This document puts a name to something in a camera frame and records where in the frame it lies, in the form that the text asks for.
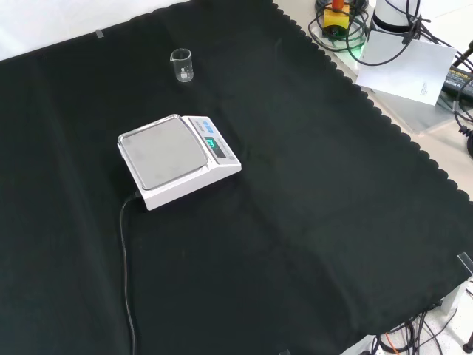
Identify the yellow stop button box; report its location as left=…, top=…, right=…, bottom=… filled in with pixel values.
left=321, top=0, right=351, bottom=40

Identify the white paper sheet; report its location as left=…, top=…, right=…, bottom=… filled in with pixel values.
left=355, top=30, right=458, bottom=107

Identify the black power adapter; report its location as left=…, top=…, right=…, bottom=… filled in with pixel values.
left=441, top=63, right=473, bottom=98

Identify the clear glass beaker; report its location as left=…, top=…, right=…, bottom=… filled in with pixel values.
left=169, top=48, right=194, bottom=84

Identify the black cable loop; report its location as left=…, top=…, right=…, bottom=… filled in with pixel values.
left=307, top=0, right=426, bottom=67

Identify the orange floor cable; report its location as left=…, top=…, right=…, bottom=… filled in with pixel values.
left=384, top=331, right=404, bottom=355

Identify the black bench cloth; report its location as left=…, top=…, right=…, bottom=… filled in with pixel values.
left=0, top=0, right=473, bottom=355

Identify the black balance power cable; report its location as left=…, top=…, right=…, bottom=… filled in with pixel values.
left=119, top=192, right=140, bottom=355

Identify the white electronic balance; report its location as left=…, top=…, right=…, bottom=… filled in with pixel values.
left=117, top=113, right=242, bottom=212

